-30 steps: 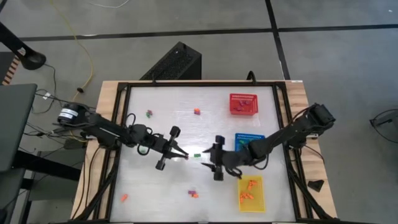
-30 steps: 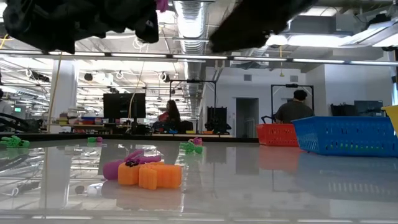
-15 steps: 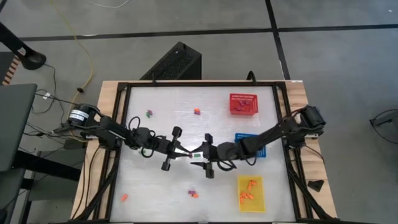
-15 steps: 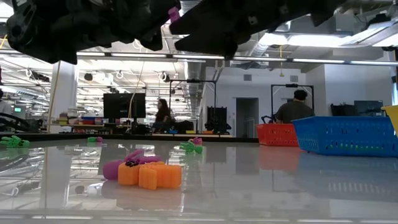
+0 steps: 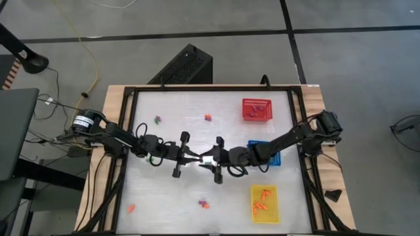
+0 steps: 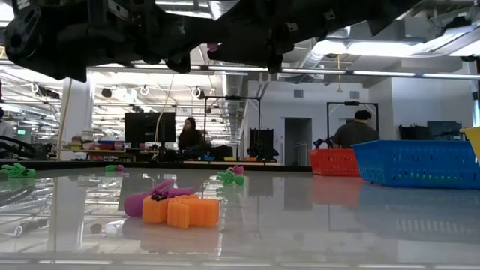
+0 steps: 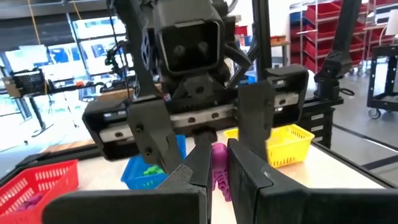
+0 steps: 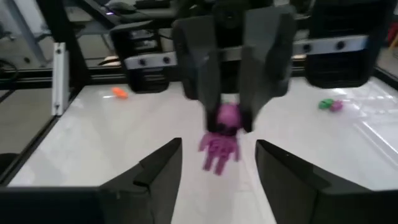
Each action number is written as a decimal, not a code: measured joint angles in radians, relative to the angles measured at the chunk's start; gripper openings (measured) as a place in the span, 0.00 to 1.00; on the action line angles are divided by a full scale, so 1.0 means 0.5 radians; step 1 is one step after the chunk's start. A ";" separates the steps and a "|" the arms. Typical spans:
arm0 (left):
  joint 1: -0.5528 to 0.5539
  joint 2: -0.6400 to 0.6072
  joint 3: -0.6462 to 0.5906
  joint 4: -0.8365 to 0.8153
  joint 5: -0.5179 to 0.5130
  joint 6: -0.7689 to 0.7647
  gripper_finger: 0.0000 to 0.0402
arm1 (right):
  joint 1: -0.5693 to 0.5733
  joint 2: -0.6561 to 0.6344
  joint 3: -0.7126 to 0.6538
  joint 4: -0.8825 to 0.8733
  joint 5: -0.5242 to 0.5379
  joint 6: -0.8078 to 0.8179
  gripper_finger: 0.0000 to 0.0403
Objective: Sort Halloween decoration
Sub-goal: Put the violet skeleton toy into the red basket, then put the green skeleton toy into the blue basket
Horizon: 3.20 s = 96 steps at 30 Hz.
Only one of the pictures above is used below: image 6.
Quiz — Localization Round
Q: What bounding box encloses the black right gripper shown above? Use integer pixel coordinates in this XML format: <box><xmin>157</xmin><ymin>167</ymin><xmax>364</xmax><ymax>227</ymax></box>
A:
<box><xmin>208</xmin><ymin>0</ymin><xmax>376</xmax><ymax>74</ymax></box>

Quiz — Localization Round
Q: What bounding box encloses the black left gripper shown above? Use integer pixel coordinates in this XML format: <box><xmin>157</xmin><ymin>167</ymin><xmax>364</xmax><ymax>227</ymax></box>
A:
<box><xmin>88</xmin><ymin>0</ymin><xmax>213</xmax><ymax>74</ymax></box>

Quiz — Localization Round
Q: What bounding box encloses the orange skeleton toy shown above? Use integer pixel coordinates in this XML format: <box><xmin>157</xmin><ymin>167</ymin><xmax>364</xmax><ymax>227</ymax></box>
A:
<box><xmin>141</xmin><ymin>193</ymin><xmax>221</xmax><ymax>230</ymax></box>

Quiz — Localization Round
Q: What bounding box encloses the long ceiling light bar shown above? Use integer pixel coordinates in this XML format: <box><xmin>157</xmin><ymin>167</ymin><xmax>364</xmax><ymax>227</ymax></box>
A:
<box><xmin>85</xmin><ymin>61</ymin><xmax>480</xmax><ymax>80</ymax></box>

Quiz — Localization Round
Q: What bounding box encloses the black equipment rack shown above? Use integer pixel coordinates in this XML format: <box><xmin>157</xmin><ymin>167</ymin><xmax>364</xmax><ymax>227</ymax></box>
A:
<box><xmin>249</xmin><ymin>128</ymin><xmax>281</xmax><ymax>163</ymax></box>

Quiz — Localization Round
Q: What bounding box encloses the grey door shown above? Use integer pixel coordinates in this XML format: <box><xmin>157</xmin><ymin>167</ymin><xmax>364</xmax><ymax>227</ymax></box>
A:
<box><xmin>283</xmin><ymin>117</ymin><xmax>314</xmax><ymax>168</ymax></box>

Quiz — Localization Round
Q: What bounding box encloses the shelf with boxes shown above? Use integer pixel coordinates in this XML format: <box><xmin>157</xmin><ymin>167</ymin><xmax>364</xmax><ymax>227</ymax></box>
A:
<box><xmin>69</xmin><ymin>126</ymin><xmax>127</xmax><ymax>162</ymax></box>

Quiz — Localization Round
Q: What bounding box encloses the red plastic basket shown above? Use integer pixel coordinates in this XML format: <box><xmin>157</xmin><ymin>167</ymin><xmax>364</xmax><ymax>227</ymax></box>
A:
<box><xmin>309</xmin><ymin>148</ymin><xmax>361</xmax><ymax>178</ymax></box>

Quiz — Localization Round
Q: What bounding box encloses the blue plastic basket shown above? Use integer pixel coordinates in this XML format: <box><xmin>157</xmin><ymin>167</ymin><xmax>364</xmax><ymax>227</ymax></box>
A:
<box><xmin>351</xmin><ymin>140</ymin><xmax>480</xmax><ymax>191</ymax></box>

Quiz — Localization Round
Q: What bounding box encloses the dark computer equipment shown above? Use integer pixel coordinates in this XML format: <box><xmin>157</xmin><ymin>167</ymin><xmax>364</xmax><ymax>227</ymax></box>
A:
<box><xmin>397</xmin><ymin>120</ymin><xmax>465</xmax><ymax>142</ymax></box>

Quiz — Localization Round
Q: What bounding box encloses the yellow plastic basket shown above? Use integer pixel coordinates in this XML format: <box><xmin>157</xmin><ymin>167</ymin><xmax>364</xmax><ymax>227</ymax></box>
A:
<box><xmin>459</xmin><ymin>126</ymin><xmax>480</xmax><ymax>166</ymax></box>

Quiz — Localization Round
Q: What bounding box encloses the silver ventilation duct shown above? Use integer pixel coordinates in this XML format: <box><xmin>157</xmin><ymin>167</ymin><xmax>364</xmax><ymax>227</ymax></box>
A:
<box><xmin>298</xmin><ymin>35</ymin><xmax>338</xmax><ymax>72</ymax></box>
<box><xmin>220</xmin><ymin>70</ymin><xmax>251</xmax><ymax>117</ymax></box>

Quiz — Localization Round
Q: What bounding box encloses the black frame stand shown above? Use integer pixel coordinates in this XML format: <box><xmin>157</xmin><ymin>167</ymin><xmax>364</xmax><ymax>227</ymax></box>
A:
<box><xmin>326</xmin><ymin>100</ymin><xmax>379</xmax><ymax>150</ymax></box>
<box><xmin>203</xmin><ymin>95</ymin><xmax>263</xmax><ymax>163</ymax></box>

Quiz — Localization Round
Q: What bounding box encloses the black metal table frame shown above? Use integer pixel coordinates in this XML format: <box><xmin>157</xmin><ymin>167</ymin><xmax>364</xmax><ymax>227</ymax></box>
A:
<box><xmin>0</xmin><ymin>160</ymin><xmax>313</xmax><ymax>173</ymax></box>

